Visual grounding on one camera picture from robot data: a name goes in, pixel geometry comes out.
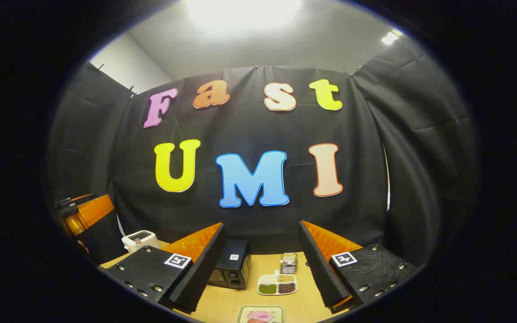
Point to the white square plate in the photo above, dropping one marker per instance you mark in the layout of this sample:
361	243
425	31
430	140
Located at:
245	314

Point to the white divided dish of beans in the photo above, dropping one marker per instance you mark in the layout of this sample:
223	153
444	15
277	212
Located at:
267	288

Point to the black backdrop cloth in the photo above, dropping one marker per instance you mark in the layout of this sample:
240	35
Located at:
249	130

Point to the small ceiling light panel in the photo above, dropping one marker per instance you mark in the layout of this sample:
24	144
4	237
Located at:
391	38

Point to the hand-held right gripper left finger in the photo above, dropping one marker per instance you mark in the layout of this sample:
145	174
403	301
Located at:
200	278

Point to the clear toothpick holder jar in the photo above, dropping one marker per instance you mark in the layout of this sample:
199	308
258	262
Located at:
289	264

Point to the white toaster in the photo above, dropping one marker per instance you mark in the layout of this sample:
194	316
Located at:
139	240

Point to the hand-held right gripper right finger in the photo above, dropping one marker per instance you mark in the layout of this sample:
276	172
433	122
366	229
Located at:
321	269

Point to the pink ham slice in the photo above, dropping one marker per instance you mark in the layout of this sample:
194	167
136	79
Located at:
260	315

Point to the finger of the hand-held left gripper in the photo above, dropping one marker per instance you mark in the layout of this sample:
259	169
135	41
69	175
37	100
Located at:
90	213

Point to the black electric oven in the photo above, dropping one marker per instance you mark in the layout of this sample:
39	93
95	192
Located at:
234	258

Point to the large ceiling light panel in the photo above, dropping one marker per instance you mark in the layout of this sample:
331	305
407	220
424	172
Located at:
243	13

